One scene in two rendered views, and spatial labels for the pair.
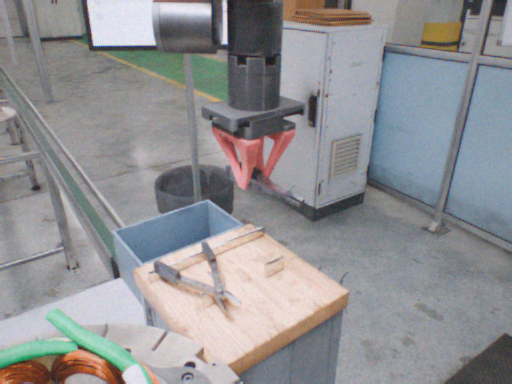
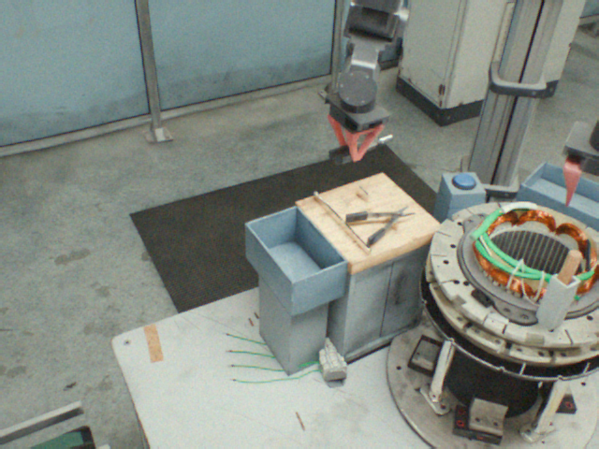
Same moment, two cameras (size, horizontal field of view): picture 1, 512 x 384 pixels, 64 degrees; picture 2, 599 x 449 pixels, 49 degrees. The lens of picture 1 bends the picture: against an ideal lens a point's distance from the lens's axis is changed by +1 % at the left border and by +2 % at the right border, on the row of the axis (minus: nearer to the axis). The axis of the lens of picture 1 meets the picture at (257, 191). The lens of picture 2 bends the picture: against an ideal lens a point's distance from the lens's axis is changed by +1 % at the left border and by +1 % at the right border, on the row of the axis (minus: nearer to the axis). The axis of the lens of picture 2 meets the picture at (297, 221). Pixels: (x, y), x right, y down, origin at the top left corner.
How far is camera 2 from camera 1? 113 cm
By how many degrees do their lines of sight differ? 69
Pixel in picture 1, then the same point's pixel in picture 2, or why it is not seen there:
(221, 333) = (417, 224)
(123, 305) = (197, 410)
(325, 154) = not seen: outside the picture
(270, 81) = not seen: hidden behind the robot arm
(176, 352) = (451, 227)
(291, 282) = (372, 192)
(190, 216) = (256, 243)
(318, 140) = not seen: outside the picture
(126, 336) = (441, 246)
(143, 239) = (280, 278)
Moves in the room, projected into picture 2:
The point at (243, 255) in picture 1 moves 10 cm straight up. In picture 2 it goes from (341, 210) to (345, 165)
